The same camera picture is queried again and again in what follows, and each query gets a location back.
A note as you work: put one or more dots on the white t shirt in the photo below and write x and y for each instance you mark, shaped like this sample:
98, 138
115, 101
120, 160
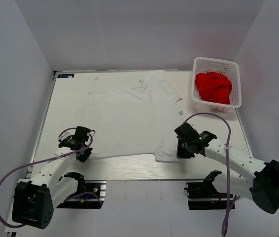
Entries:
135, 121

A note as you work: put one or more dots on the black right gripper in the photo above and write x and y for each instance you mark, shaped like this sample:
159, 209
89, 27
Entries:
181, 154

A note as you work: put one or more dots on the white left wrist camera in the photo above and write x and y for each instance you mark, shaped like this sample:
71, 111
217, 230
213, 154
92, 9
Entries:
63, 135

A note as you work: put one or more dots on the white plastic basket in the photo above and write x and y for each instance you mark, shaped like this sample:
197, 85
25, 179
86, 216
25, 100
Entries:
227, 68

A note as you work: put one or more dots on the red t shirt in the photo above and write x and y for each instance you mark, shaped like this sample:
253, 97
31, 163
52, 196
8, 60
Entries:
214, 87

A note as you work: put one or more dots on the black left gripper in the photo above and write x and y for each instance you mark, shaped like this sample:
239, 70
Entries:
83, 158

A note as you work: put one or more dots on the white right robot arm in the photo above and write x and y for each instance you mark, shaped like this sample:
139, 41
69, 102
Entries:
257, 180

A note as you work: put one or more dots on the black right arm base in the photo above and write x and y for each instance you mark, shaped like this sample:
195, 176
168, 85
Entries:
201, 196

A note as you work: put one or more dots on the blue table label sticker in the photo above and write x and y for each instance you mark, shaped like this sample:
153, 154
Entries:
65, 76

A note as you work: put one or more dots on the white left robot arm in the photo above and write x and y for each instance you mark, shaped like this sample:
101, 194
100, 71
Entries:
35, 200

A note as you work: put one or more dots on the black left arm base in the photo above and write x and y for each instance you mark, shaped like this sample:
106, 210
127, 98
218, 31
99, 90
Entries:
92, 198

